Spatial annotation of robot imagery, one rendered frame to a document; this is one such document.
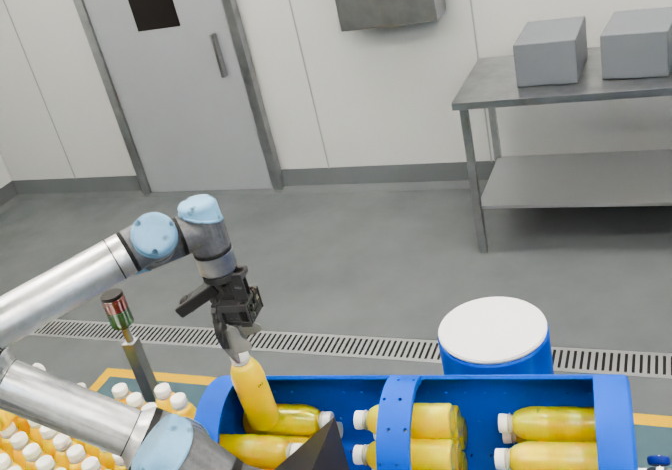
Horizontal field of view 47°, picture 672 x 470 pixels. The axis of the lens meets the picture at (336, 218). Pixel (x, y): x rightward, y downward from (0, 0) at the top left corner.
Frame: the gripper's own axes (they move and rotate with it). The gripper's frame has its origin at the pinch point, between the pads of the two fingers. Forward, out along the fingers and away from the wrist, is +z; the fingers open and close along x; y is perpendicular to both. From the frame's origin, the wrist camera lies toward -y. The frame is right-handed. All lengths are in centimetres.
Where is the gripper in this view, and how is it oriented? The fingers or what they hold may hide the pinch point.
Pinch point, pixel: (237, 351)
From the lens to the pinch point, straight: 163.0
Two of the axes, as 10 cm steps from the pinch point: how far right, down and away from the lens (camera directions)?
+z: 2.1, 8.7, 4.5
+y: 9.5, -0.7, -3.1
